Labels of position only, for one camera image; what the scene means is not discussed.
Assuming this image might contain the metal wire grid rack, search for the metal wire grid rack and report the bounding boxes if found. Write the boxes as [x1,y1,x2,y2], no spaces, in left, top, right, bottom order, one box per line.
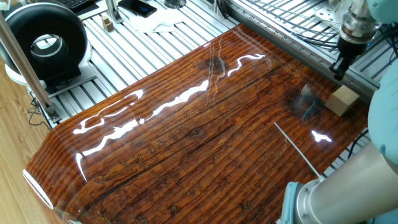
[245,0,343,47]

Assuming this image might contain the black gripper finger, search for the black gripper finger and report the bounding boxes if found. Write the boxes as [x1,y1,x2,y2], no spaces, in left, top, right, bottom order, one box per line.
[343,58,354,76]
[329,57,346,82]

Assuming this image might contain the aluminium frame post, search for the aluminium frame post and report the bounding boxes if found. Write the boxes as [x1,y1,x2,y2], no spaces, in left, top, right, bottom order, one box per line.
[104,0,124,24]
[0,12,62,124]

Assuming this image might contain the glossy wood grain mat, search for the glossy wood grain mat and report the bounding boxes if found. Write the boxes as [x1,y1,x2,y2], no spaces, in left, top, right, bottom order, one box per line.
[22,23,379,224]

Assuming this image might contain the black smartphone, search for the black smartphone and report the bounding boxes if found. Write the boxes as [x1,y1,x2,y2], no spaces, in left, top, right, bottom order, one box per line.
[117,0,158,19]

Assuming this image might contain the black keyboard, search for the black keyboard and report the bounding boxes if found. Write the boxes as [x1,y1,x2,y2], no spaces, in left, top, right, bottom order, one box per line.
[57,0,94,9]

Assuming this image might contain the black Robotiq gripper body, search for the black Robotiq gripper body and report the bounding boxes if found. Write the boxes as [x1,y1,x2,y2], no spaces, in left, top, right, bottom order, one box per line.
[337,36,369,65]

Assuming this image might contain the silver plate with holes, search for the silver plate with holes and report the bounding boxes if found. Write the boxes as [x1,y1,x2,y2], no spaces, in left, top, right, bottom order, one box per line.
[313,2,345,23]

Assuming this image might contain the black floor cables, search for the black floor cables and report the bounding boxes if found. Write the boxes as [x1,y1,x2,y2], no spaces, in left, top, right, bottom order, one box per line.
[27,96,52,130]

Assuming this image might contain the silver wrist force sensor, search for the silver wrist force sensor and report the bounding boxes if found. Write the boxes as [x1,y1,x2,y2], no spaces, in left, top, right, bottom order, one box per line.
[338,6,382,44]

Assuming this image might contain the black ring lamp white base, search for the black ring lamp white base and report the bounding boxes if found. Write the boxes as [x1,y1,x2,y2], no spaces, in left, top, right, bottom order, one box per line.
[0,2,94,94]

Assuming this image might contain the small light wooden block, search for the small light wooden block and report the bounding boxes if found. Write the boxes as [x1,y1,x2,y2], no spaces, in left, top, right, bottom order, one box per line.
[325,85,361,118]

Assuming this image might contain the white cloth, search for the white cloth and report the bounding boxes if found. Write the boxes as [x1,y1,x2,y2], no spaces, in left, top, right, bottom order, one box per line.
[126,9,185,34]

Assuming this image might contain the white zip tie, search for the white zip tie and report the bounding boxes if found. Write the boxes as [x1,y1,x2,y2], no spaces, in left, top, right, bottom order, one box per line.
[273,121,326,182]

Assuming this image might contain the black cables on rack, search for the black cables on rack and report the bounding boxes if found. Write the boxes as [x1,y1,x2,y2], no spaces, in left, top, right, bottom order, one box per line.
[292,30,340,49]

